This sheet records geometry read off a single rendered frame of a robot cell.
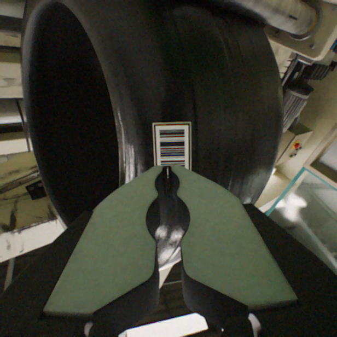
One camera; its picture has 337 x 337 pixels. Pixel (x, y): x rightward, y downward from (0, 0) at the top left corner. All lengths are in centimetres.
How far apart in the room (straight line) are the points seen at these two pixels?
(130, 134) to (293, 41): 39
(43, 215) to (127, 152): 68
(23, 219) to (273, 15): 85
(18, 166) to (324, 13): 91
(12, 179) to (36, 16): 56
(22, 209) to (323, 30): 93
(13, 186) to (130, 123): 72
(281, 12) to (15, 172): 85
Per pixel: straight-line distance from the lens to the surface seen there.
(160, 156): 26
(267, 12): 42
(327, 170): 100
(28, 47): 61
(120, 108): 29
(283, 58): 71
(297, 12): 49
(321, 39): 56
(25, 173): 95
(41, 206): 97
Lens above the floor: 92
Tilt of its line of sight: 35 degrees up
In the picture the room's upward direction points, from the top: 159 degrees counter-clockwise
